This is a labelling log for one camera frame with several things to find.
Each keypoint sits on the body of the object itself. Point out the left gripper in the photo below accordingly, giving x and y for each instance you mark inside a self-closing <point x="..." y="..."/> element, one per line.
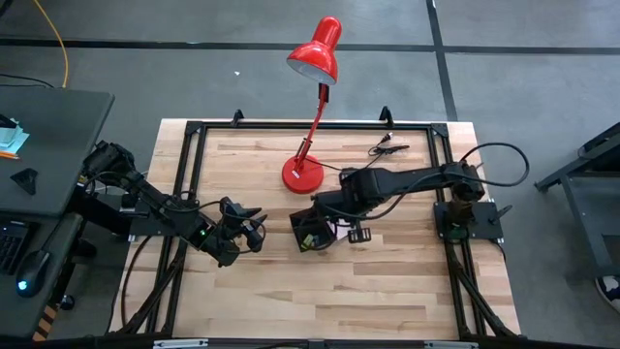
<point x="230" y="237"/>

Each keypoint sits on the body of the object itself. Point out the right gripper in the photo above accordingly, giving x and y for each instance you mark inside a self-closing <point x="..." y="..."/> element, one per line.
<point x="334" y="203"/>

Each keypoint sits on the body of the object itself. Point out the black mesh desk organizer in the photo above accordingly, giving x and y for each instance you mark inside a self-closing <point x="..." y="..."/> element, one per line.
<point x="302" y="228"/>

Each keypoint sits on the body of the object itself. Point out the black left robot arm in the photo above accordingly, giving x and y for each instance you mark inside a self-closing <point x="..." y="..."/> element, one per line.
<point x="145" y="191"/>

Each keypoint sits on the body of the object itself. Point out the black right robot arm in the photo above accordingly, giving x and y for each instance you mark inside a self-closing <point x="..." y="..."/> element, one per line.
<point x="412" y="179"/>

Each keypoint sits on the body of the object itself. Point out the red desk lamp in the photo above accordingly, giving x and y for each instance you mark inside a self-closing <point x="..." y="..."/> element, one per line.
<point x="302" y="177"/>

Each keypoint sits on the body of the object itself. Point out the dark low side desk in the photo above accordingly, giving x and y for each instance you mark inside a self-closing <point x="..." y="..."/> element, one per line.
<point x="53" y="232"/>

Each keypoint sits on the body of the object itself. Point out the black caster wheel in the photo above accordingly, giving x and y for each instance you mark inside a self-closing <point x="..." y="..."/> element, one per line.
<point x="67" y="303"/>

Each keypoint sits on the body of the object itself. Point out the dark grey desk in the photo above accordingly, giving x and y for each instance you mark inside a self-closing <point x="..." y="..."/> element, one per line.
<point x="58" y="145"/>

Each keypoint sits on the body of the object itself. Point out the black computer mouse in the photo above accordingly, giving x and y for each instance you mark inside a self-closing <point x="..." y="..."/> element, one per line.
<point x="33" y="271"/>

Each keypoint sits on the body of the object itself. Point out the hazard striped desk leg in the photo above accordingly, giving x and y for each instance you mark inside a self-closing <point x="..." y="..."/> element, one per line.
<point x="44" y="322"/>

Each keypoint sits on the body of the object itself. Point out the black keyboard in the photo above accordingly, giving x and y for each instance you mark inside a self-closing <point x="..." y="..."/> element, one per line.
<point x="9" y="244"/>

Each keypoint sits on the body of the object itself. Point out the orange pencil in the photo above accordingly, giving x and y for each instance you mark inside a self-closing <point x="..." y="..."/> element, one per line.
<point x="7" y="155"/>

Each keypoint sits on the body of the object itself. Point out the teal paper stack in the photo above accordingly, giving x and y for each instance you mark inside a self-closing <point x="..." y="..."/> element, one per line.
<point x="10" y="138"/>

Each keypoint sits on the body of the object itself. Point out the grey metal side table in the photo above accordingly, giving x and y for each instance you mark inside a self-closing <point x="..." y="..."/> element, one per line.
<point x="605" y="150"/>

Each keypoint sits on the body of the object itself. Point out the person's shoe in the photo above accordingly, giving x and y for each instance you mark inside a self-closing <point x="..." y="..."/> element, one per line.
<point x="612" y="291"/>

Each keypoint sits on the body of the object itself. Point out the black aluminium table frame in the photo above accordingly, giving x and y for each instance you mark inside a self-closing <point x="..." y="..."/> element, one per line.
<point x="315" y="125"/>

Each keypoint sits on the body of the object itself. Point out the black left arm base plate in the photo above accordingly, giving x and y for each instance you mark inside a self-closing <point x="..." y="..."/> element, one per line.
<point x="140" y="231"/>

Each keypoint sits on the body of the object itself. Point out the silver metal bracket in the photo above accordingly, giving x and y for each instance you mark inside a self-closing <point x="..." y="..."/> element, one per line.
<point x="179" y="343"/>
<point x="450" y="345"/>

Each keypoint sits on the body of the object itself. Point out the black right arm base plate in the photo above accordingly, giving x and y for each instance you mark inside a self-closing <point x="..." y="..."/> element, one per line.
<point x="484" y="218"/>

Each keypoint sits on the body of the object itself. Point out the black triangular bracket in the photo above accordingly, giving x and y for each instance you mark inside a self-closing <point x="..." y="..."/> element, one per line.
<point x="26" y="180"/>

